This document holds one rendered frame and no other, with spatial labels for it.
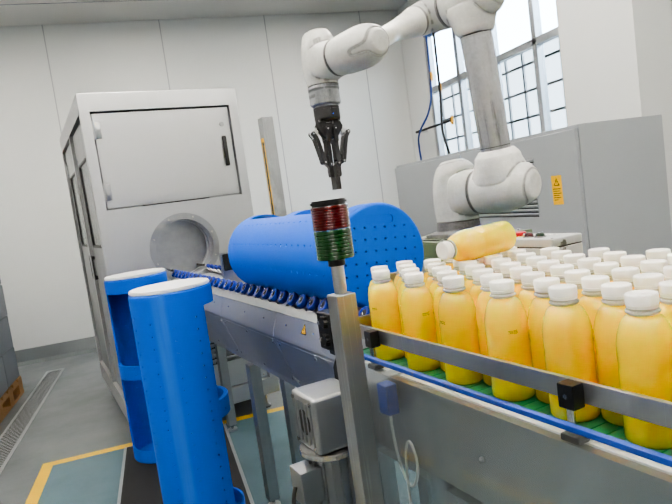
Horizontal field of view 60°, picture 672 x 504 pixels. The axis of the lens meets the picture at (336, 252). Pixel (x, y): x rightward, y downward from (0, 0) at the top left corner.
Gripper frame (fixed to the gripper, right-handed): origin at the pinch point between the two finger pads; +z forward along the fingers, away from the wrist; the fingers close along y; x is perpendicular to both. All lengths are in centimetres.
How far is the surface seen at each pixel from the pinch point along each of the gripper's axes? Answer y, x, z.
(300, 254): 14.2, -0.5, 20.4
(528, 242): -24, 48, 23
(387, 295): 16, 46, 28
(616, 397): 21, 103, 36
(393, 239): -4.3, 19.5, 19.0
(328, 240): 38, 65, 13
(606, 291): 13, 97, 24
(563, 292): 16, 93, 24
